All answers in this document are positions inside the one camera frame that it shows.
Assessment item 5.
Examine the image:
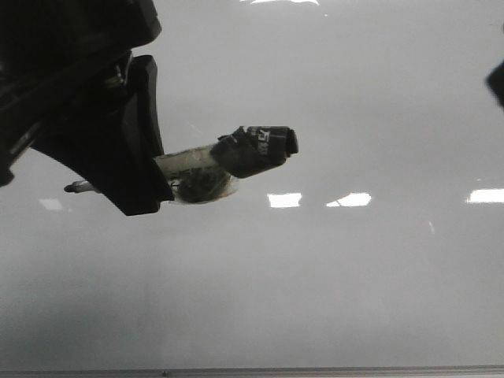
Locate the grey aluminium whiteboard frame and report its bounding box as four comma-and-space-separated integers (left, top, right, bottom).
1, 365, 503, 377

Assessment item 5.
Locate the white whiteboard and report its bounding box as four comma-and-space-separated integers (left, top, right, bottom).
1, 1, 503, 370

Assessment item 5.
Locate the taped whiteboard marker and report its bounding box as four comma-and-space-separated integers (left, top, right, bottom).
65, 125, 298, 204

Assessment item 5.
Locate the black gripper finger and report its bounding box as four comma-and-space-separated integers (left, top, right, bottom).
485, 61, 504, 109

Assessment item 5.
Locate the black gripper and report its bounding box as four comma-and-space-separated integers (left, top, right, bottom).
1, 1, 174, 216

